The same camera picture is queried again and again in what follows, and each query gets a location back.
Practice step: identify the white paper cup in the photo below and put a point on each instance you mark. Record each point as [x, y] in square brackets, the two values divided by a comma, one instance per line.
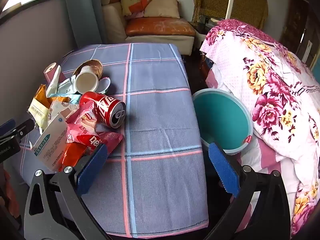
[86, 81]

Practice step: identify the pink paper roll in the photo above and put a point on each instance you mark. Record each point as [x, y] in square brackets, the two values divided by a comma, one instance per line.
[51, 71]

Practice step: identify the pink cloth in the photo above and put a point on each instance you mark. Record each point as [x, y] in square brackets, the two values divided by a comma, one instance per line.
[135, 15]

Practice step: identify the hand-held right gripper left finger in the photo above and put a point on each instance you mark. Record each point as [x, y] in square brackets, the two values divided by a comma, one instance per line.
[91, 170]

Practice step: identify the grey-blue curtain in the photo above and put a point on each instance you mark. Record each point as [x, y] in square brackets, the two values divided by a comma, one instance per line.
[82, 12]

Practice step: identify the orange printed wrapper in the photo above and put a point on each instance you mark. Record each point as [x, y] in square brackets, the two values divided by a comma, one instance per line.
[62, 100]

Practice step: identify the grey plaid tablecloth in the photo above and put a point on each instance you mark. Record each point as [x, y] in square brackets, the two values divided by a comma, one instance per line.
[160, 120]

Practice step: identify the leopard print cloth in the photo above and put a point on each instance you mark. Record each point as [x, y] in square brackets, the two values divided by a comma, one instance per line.
[212, 0]

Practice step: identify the orange foil wrapper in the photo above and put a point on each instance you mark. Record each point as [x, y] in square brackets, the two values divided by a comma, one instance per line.
[72, 155]

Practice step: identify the teal round bin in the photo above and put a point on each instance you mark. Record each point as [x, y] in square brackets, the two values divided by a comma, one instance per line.
[220, 120]

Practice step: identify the white medicine box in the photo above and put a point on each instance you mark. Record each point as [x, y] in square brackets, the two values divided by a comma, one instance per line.
[51, 145]

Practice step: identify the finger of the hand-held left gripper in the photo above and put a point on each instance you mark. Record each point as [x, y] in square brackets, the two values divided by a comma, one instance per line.
[23, 128]
[6, 127]

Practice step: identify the grey-white plastic wrapper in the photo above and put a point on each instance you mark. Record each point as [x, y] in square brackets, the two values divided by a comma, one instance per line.
[66, 86]

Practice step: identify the yellow and orange plush pillow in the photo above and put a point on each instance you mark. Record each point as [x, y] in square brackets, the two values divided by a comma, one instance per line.
[133, 1]

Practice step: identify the cream sofa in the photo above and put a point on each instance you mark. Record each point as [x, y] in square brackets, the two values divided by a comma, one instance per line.
[115, 25]

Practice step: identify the cream pillow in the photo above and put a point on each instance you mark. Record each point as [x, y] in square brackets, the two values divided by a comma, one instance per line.
[162, 8]

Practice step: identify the dark wooden door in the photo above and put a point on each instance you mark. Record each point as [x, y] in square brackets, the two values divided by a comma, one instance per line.
[297, 25]

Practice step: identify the orange seat cushion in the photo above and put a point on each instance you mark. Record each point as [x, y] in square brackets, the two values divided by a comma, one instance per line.
[160, 26]

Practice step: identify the white printed wrapper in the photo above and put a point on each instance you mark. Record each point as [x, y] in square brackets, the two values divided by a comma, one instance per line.
[58, 111]

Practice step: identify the brown bowl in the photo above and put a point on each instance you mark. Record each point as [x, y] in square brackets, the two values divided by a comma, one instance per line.
[96, 67]

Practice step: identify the pink and white bed sheet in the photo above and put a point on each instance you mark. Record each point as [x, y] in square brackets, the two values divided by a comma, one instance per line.
[271, 161]

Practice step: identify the white paper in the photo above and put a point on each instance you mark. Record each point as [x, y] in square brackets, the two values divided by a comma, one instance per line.
[53, 82]

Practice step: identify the pink floral blanket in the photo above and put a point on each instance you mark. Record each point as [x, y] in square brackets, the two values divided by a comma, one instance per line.
[265, 85]

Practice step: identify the egg-shaped plastic cup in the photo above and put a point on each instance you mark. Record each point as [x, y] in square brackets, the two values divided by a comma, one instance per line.
[105, 83]

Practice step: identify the white side table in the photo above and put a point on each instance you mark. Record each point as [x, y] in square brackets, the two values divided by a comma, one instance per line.
[201, 35]

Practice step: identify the red snack packet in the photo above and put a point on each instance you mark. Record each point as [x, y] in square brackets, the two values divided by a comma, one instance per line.
[85, 130]

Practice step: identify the red soda can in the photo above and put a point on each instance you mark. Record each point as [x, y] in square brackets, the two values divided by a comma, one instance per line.
[102, 107]

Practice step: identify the cream and orange packet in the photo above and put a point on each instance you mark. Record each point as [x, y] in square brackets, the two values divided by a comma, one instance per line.
[40, 107]

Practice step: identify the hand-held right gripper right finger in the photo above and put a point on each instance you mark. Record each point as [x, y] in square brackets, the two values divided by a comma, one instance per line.
[223, 170]

